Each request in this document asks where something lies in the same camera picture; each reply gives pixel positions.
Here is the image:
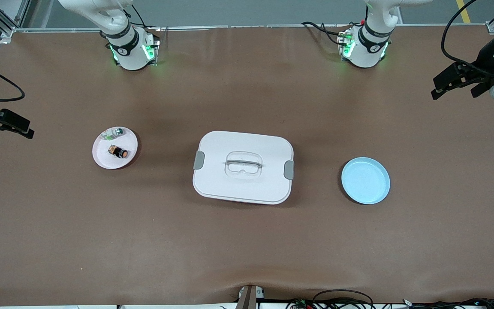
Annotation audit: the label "orange push button switch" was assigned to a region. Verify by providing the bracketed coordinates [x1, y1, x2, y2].
[108, 145, 129, 160]

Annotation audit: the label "pink round plate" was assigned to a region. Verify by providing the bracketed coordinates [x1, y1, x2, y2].
[92, 127, 139, 170]

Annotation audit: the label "light blue round plate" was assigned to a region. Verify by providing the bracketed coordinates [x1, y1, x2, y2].
[341, 157, 391, 205]

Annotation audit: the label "white rectangular lidded box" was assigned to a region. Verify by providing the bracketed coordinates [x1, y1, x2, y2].
[193, 131, 295, 205]

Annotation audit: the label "brown table mat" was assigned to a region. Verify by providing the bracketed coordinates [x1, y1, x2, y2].
[0, 25, 494, 306]

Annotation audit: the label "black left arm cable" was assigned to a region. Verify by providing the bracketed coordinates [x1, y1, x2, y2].
[441, 0, 494, 78]

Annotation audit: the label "green push button switch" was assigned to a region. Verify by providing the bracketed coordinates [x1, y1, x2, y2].
[103, 127, 126, 142]

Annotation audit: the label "black left base cable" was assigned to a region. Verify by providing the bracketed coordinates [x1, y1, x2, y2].
[301, 21, 350, 45]

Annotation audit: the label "black base cable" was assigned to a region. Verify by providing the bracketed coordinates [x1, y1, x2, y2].
[301, 21, 350, 45]
[116, 4, 162, 43]

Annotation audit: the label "black right base cable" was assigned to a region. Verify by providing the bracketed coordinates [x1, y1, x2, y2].
[116, 4, 162, 43]

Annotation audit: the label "black cable bundle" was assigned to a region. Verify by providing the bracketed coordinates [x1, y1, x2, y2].
[286, 289, 494, 309]

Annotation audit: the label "clear box lid handle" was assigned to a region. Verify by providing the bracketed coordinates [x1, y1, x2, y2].
[225, 151, 263, 179]

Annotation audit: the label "small metal table bracket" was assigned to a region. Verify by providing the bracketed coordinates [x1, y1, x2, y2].
[236, 285, 265, 309]

